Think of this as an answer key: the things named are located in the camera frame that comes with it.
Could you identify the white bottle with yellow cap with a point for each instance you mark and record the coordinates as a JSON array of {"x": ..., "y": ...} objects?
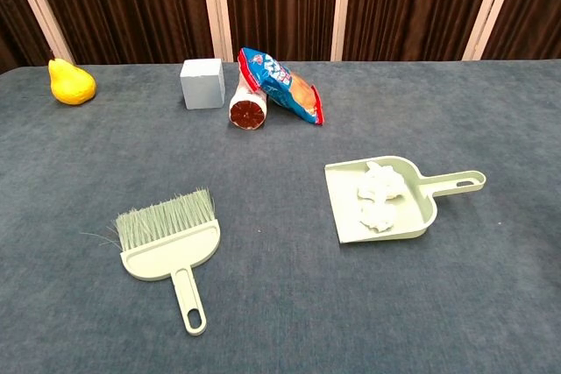
[{"x": 248, "y": 113}]

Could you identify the green plastic dustpan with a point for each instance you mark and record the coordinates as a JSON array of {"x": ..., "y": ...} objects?
[{"x": 346, "y": 199}]

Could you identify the light blue cube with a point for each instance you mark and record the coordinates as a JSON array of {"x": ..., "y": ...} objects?
[{"x": 201, "y": 87}]

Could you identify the green hand broom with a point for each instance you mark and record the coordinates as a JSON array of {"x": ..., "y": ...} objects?
[{"x": 171, "y": 256}]

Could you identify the white partition post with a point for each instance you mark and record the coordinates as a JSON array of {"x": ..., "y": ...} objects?
[
  {"x": 215, "y": 6},
  {"x": 493, "y": 6},
  {"x": 342, "y": 6},
  {"x": 39, "y": 6}
]

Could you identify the yellow pear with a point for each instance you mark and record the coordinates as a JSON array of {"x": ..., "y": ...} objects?
[{"x": 72, "y": 87}]

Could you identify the blue felt table mat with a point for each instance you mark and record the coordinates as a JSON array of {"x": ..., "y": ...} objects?
[{"x": 280, "y": 304}]

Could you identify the blue red snack bag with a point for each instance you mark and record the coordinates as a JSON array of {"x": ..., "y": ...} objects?
[{"x": 280, "y": 85}]

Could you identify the white paper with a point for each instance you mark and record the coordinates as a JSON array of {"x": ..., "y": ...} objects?
[{"x": 379, "y": 199}]

